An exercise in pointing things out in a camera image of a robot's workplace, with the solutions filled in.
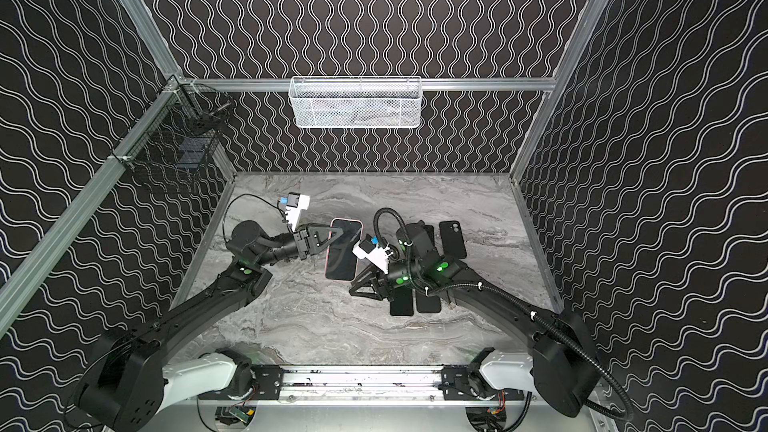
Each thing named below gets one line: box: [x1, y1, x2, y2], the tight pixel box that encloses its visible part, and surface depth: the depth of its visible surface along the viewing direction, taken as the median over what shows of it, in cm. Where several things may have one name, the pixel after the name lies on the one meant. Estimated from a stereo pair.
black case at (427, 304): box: [416, 290, 441, 313], surface depth 90 cm
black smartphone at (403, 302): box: [390, 286, 414, 316], surface depth 89 cm
